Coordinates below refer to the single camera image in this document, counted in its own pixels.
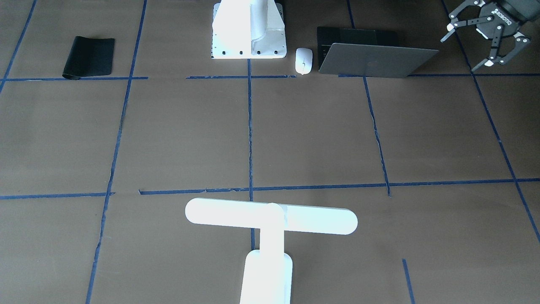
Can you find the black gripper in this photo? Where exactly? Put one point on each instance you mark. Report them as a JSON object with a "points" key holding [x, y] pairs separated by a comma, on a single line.
{"points": [[511, 11]]}

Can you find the grey laptop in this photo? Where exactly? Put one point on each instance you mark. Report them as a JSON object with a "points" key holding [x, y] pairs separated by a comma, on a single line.
{"points": [[369, 53]]}

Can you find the black mouse pad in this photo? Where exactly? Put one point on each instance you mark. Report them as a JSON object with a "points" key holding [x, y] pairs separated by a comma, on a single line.
{"points": [[89, 57]]}

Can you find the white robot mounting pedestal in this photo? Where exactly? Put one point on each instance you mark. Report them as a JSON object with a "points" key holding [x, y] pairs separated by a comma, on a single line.
{"points": [[246, 29]]}

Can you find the white computer mouse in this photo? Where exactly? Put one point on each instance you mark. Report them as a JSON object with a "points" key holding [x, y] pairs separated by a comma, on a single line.
{"points": [[303, 61]]}

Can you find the white desk lamp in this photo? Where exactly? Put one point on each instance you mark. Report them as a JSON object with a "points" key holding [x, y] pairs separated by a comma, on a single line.
{"points": [[267, 275]]}

